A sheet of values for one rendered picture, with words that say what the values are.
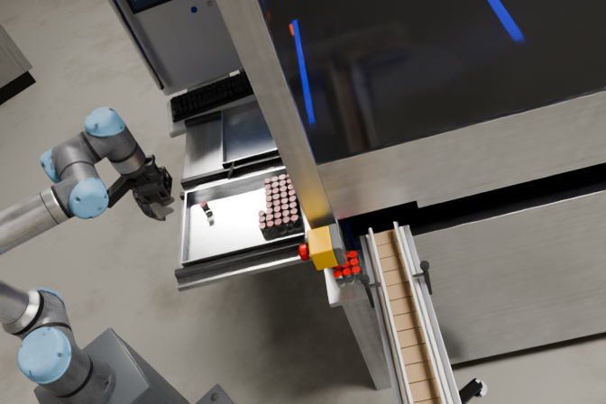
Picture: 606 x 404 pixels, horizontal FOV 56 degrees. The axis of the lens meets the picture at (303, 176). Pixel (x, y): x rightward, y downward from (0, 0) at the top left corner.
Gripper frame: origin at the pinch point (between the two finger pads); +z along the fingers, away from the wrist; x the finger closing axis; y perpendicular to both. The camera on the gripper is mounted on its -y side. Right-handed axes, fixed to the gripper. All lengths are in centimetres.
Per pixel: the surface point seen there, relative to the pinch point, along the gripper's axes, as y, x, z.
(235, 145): 15.9, 37.8, 16.0
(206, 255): 6.7, -3.3, 16.0
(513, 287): 87, -13, 52
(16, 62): -167, 261, 82
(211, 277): 7.9, -10.6, 16.2
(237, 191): 16.0, 17.6, 16.0
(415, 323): 57, -39, 11
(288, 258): 29.2, -10.4, 16.2
